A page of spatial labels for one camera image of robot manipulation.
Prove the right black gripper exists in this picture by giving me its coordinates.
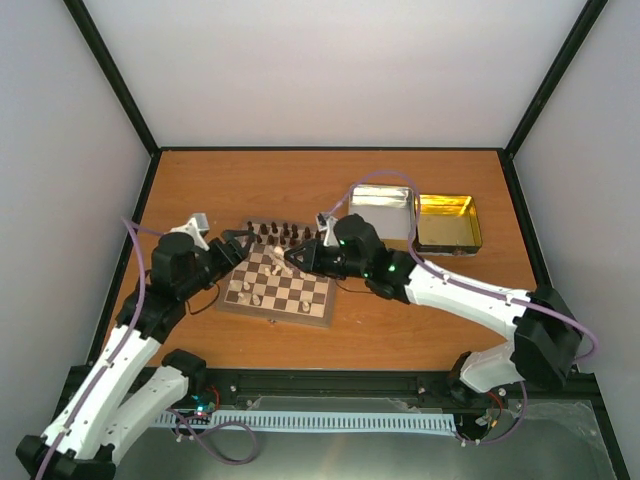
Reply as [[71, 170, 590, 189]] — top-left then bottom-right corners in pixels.
[[284, 239, 368, 279]]

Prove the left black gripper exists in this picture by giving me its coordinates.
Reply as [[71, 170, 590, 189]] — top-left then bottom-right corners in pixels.
[[180, 230, 257, 299]]

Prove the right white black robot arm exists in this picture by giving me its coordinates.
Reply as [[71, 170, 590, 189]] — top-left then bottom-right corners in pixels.
[[284, 214, 585, 393]]

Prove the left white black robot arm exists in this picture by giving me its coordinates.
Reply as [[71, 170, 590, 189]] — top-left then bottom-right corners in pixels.
[[16, 220, 255, 479]]

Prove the white chess piece lying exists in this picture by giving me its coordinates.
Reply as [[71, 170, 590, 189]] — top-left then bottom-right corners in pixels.
[[270, 245, 292, 276]]

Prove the wooden chess board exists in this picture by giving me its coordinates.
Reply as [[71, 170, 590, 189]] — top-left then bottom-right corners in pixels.
[[217, 216, 336, 328]]

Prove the silver open tin box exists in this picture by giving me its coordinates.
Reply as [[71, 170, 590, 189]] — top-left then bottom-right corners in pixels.
[[348, 184, 415, 251]]

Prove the gold tin lid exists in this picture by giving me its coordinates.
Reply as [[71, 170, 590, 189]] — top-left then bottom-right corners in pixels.
[[414, 194, 483, 256]]

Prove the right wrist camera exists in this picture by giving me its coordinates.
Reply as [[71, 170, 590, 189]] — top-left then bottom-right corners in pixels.
[[316, 212, 339, 247]]

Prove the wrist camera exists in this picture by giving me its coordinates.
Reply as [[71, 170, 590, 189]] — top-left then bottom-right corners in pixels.
[[316, 212, 339, 247], [189, 213, 210, 237]]

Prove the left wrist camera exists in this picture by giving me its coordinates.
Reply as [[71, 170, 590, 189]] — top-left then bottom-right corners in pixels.
[[189, 213, 210, 237]]

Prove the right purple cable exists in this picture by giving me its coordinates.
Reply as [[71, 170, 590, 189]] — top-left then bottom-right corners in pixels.
[[327, 170, 601, 448]]

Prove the light blue cable duct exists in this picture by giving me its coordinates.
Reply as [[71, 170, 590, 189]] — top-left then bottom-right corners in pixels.
[[152, 409, 459, 441]]

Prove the black frame rail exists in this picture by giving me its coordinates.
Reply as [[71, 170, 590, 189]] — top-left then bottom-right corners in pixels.
[[54, 365, 604, 416]]

